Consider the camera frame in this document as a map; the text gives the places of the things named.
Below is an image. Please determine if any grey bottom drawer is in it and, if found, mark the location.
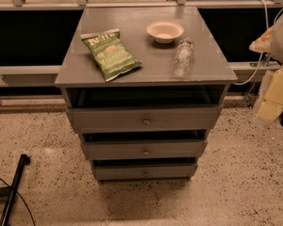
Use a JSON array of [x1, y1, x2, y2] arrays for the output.
[[92, 164, 197, 181]]

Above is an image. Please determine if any grey drawer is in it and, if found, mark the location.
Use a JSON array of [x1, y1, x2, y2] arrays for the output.
[[66, 105, 222, 134], [92, 164, 197, 181], [82, 139, 208, 160]]

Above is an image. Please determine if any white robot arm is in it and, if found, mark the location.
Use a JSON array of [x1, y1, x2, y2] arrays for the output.
[[249, 13, 283, 121]]

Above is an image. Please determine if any grey top drawer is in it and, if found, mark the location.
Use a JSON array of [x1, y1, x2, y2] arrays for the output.
[[66, 105, 222, 134]]

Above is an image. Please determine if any grey wooden drawer cabinet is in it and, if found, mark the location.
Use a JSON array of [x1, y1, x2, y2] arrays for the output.
[[56, 7, 237, 168]]

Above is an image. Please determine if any grey middle drawer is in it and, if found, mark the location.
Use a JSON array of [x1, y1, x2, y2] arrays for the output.
[[82, 139, 208, 160]]

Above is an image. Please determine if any green chip bag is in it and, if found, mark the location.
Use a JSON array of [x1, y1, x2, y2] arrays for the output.
[[80, 28, 142, 82]]

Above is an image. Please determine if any clear plastic water bottle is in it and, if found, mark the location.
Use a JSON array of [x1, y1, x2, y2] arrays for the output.
[[173, 38, 194, 77]]

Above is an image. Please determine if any white paper bowl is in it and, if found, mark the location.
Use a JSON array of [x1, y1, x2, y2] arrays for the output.
[[146, 21, 184, 44]]

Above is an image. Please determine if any black stand leg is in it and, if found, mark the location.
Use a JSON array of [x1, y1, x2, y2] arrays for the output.
[[0, 153, 30, 226]]

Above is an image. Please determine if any metal railing frame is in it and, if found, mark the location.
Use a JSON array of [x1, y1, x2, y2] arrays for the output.
[[0, 0, 283, 107]]

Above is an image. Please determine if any white hanging cable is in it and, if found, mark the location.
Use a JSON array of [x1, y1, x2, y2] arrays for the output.
[[233, 0, 283, 87]]

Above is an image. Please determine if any black floor cable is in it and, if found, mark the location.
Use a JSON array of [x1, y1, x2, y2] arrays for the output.
[[0, 170, 37, 226]]

